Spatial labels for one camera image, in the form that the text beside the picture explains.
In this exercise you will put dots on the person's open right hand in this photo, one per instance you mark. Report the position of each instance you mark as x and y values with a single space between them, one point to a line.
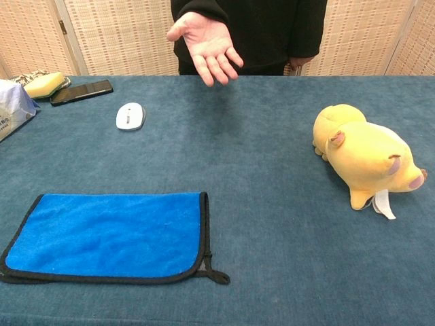
207 44

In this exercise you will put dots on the person's left hand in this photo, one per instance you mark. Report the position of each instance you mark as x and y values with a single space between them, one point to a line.
299 62

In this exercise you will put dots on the yellow plush toy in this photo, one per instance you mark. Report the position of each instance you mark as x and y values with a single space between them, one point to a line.
370 156

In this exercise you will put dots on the person in black sweater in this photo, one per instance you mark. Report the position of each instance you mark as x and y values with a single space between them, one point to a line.
265 30

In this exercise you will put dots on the woven folding screen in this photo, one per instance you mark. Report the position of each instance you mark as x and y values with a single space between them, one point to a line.
357 37

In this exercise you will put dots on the white computer mouse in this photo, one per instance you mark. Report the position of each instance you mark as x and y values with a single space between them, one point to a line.
130 116

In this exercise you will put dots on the black smartphone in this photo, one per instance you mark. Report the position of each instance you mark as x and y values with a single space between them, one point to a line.
81 92

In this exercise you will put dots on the teal table cloth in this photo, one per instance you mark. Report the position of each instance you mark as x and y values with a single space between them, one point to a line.
238 210

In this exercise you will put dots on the yellow green sponge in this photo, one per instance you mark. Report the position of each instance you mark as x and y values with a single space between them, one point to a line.
44 85

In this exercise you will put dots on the white tissue pack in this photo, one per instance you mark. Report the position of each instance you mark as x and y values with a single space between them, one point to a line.
13 108

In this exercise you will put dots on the blue microfiber cloth black trim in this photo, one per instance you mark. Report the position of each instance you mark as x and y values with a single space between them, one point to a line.
105 237

